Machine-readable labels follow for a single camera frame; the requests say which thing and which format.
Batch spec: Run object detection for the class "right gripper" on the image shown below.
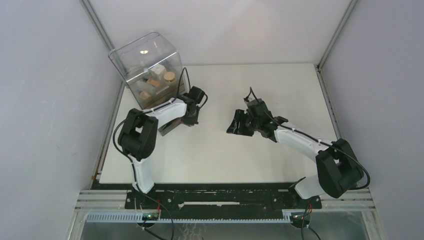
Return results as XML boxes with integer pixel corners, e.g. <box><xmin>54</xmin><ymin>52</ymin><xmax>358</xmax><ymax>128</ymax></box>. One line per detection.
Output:
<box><xmin>226</xmin><ymin>109</ymin><xmax>261</xmax><ymax>137</ymax></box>

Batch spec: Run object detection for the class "white cube container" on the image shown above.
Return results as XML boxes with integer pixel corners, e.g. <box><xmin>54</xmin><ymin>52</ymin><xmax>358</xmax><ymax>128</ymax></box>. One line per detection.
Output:
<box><xmin>149</xmin><ymin>63</ymin><xmax>167</xmax><ymax>80</ymax></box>

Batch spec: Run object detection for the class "small foundation bottle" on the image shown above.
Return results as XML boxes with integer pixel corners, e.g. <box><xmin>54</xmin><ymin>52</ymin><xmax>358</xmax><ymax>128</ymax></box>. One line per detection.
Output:
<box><xmin>139</xmin><ymin>91</ymin><xmax>152</xmax><ymax>101</ymax></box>

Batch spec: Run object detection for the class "clear acrylic organizer box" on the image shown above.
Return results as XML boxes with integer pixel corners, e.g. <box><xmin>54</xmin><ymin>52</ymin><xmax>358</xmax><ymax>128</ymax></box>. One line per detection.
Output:
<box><xmin>107</xmin><ymin>30</ymin><xmax>200</xmax><ymax>137</ymax></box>

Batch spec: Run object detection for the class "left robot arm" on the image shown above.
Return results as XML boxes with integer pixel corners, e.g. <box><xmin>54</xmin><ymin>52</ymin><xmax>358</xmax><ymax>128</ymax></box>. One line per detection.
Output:
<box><xmin>112</xmin><ymin>86</ymin><xmax>209</xmax><ymax>209</ymax></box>

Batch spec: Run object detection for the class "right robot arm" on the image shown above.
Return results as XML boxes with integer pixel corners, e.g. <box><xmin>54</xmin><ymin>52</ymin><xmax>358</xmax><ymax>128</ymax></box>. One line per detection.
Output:
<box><xmin>226</xmin><ymin>99</ymin><xmax>367</xmax><ymax>208</ymax></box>

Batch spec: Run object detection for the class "black mounting rail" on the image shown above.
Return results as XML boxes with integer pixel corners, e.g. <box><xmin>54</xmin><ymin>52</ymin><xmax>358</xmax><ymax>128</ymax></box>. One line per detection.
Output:
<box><xmin>91</xmin><ymin>182</ymin><xmax>322</xmax><ymax>221</ymax></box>

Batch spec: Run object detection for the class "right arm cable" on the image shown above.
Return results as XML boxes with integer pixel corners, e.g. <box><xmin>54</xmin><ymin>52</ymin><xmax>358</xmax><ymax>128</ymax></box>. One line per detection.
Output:
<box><xmin>244</xmin><ymin>86</ymin><xmax>372</xmax><ymax>191</ymax></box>

